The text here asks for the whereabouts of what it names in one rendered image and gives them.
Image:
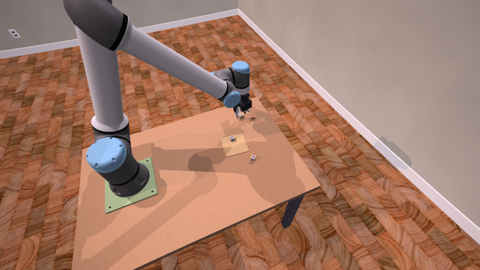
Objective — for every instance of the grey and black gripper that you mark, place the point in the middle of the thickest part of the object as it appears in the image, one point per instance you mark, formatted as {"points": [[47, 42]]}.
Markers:
{"points": [[244, 105]]}

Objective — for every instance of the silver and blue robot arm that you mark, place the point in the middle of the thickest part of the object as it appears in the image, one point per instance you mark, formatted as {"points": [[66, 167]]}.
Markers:
{"points": [[101, 31]]}

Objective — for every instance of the tan flat mat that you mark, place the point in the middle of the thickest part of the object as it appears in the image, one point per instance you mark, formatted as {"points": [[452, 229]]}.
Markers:
{"points": [[235, 147]]}

